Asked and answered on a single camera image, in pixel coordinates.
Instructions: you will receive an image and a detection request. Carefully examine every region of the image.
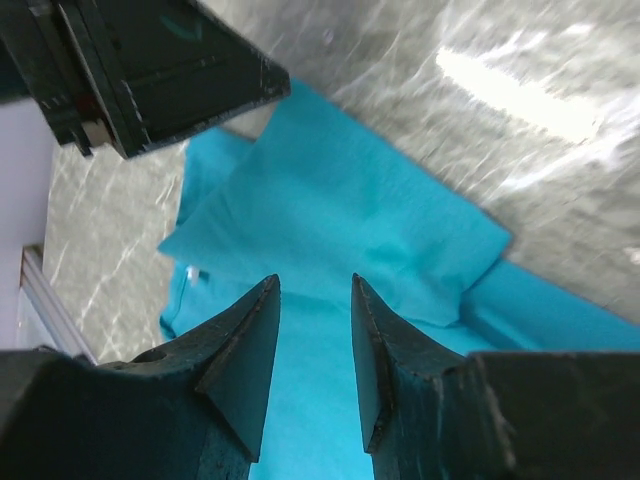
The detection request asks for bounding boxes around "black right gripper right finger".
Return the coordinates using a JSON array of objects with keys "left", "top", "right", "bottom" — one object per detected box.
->
[{"left": 351, "top": 276, "right": 639, "bottom": 479}]

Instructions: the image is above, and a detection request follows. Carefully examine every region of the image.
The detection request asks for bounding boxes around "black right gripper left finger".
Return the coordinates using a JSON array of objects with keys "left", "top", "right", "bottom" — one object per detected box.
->
[{"left": 1, "top": 275, "right": 280, "bottom": 479}]

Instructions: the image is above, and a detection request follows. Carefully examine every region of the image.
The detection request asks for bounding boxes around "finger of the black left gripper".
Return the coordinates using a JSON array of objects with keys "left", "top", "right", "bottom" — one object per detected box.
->
[{"left": 58, "top": 1, "right": 291, "bottom": 159}]

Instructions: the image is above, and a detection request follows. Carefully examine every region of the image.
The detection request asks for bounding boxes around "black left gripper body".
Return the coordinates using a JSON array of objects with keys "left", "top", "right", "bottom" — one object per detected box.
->
[{"left": 1, "top": 1, "right": 108, "bottom": 156}]

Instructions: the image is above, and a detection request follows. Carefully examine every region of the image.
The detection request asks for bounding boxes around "teal t-shirt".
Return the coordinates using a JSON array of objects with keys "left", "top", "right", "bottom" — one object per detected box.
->
[{"left": 159, "top": 82, "right": 639, "bottom": 479}]

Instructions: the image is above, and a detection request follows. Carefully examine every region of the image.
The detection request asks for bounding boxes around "aluminium extrusion rail frame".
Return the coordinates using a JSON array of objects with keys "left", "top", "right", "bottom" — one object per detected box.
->
[{"left": 15, "top": 245, "right": 96, "bottom": 364}]

